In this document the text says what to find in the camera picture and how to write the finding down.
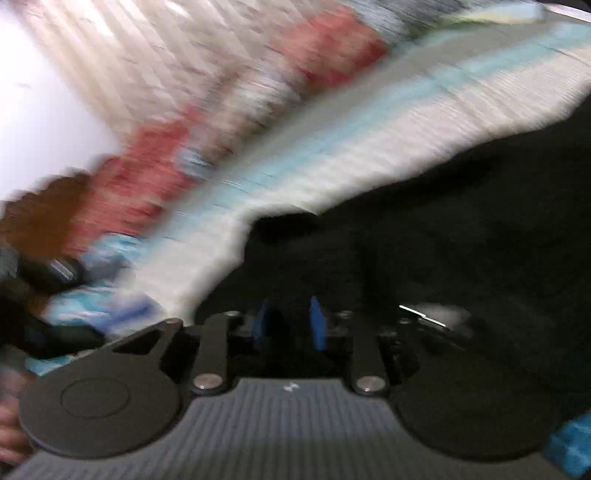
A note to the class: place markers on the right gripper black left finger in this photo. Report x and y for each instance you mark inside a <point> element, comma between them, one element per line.
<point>258,322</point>

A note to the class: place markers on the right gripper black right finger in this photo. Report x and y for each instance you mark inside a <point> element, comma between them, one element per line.
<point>318,324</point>

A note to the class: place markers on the black pants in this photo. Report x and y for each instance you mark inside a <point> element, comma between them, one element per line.
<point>473,275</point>

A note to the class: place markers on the chevron patterned bedspread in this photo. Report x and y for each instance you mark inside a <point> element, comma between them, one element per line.
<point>444,94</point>

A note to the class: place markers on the red patchwork quilt roll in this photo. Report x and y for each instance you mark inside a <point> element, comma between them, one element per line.
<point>165,158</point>

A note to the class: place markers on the floral pleated curtain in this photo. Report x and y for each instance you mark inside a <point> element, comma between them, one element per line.
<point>137,60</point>

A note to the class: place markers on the grey blue knitted blanket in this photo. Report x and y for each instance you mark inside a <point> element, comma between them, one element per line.
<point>399,16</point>

